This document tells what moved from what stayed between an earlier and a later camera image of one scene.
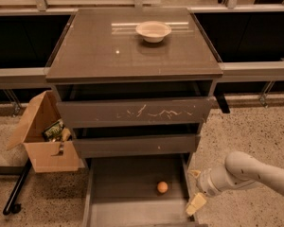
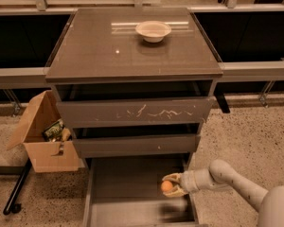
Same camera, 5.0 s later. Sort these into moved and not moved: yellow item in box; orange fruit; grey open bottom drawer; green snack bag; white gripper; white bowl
Moved: white gripper; orange fruit
Not moved: white bowl; grey open bottom drawer; yellow item in box; green snack bag
